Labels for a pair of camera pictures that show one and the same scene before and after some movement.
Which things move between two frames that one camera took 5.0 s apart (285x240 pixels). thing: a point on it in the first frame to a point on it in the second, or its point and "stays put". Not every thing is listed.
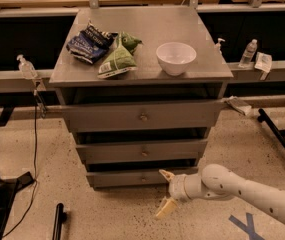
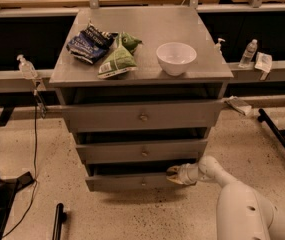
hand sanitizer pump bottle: [27, 68] stays put
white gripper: [176, 188] to [183, 174]
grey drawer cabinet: [142, 88] stays put
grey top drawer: [143, 115] stays put
